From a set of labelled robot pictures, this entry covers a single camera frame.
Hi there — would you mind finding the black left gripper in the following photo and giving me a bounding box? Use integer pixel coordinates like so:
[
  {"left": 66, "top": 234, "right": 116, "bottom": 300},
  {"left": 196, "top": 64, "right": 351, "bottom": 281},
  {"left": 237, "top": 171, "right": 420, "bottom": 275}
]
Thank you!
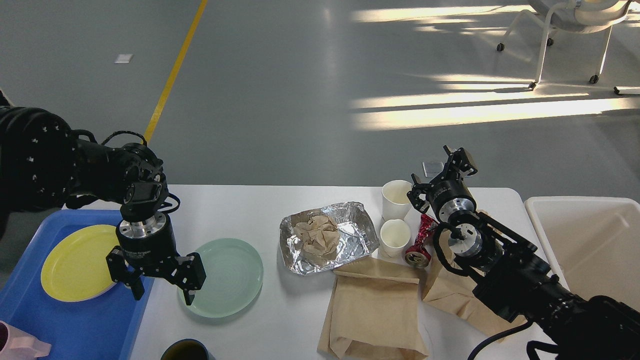
[{"left": 106, "top": 212, "right": 207, "bottom": 306}]

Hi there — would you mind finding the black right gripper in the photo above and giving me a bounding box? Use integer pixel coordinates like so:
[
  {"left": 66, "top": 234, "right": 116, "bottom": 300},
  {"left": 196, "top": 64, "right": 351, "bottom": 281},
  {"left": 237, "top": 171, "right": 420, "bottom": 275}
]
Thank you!
[{"left": 406, "top": 145, "right": 478, "bottom": 223}]

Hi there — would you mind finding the light green plate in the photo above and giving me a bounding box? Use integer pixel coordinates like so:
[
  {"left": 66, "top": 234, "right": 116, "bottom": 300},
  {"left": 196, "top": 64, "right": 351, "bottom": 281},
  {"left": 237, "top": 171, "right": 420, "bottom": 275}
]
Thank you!
[{"left": 182, "top": 238, "right": 265, "bottom": 319}]

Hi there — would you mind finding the dark teal mug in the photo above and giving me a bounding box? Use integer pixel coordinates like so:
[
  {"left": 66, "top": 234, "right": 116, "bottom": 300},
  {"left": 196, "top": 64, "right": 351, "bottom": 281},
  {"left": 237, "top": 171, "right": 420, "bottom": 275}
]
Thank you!
[{"left": 160, "top": 338, "right": 215, "bottom": 360}]

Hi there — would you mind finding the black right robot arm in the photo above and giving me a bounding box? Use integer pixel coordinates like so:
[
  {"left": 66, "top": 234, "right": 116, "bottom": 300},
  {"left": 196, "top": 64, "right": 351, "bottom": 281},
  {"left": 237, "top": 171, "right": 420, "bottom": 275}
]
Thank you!
[{"left": 407, "top": 146, "right": 640, "bottom": 360}]

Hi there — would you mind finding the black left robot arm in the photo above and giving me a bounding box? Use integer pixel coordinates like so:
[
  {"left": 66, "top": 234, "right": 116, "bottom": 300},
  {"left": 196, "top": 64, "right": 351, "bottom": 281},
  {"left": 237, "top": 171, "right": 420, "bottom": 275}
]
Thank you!
[{"left": 0, "top": 95, "right": 207, "bottom": 306}]

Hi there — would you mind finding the small grey floor plate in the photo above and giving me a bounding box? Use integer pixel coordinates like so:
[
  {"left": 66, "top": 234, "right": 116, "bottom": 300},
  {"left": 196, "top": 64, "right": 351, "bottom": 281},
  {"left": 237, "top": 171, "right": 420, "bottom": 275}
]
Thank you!
[{"left": 422, "top": 161, "right": 444, "bottom": 179}]

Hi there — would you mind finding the white paper cup rear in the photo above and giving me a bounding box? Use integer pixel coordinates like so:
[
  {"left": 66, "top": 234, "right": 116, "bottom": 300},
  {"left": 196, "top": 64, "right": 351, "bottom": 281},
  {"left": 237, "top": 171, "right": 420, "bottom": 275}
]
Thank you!
[{"left": 381, "top": 179, "right": 413, "bottom": 221}]

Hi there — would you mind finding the white paper cup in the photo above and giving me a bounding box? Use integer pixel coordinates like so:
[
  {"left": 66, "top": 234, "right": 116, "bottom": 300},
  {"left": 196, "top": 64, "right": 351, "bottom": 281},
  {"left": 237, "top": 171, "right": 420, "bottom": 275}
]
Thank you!
[
  {"left": 381, "top": 179, "right": 413, "bottom": 221},
  {"left": 378, "top": 219, "right": 411, "bottom": 258}
]

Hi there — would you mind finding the white paper cup front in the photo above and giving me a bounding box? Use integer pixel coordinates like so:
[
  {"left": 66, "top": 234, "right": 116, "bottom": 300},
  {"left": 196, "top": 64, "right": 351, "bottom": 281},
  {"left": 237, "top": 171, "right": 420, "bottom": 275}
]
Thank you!
[{"left": 378, "top": 219, "right": 411, "bottom": 258}]

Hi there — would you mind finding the crushed red soda can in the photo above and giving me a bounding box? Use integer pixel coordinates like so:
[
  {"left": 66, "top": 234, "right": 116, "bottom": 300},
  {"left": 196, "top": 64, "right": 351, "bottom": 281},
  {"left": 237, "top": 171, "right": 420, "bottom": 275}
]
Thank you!
[{"left": 404, "top": 214, "right": 439, "bottom": 269}]

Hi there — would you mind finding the yellow plate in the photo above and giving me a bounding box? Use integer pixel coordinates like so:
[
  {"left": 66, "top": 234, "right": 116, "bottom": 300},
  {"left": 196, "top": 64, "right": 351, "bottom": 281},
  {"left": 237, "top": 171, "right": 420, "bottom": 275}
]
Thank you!
[{"left": 40, "top": 224, "right": 118, "bottom": 303}]

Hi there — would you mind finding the blue plastic tray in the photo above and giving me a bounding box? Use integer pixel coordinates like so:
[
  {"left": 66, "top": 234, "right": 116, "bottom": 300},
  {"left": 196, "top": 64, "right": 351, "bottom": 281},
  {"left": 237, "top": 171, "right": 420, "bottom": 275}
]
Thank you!
[{"left": 0, "top": 209, "right": 154, "bottom": 360}]

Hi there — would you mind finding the aluminium foil tray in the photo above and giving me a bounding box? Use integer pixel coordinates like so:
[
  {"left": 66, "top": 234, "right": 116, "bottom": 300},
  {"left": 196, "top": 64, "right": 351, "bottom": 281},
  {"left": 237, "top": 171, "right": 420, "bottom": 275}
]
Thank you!
[{"left": 279, "top": 202, "right": 380, "bottom": 276}]

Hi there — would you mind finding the small brown paper bag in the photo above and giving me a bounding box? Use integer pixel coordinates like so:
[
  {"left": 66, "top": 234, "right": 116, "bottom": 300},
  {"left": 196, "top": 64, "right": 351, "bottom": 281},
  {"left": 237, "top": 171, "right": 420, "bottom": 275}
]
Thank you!
[{"left": 422, "top": 255, "right": 526, "bottom": 337}]

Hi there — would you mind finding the crumpled brown paper napkin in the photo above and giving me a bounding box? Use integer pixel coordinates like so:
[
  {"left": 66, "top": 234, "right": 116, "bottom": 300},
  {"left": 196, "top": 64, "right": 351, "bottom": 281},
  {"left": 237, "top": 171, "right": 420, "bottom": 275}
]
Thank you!
[{"left": 294, "top": 215, "right": 340, "bottom": 259}]

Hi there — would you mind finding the large brown paper bag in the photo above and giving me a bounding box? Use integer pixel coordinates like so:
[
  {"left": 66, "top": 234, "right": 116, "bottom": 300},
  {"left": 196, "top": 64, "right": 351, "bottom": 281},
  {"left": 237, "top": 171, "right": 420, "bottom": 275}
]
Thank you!
[{"left": 317, "top": 257, "right": 430, "bottom": 360}]

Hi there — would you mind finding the white plastic bin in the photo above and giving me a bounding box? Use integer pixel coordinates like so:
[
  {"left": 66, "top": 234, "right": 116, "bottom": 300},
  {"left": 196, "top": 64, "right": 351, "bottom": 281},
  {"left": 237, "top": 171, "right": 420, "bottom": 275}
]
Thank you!
[{"left": 525, "top": 196, "right": 640, "bottom": 310}]

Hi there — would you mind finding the white chair on casters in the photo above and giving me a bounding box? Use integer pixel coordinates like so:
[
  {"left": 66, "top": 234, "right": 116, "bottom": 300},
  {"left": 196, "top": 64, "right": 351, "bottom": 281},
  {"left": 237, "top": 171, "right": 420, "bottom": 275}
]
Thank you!
[{"left": 496, "top": 0, "right": 632, "bottom": 91}]

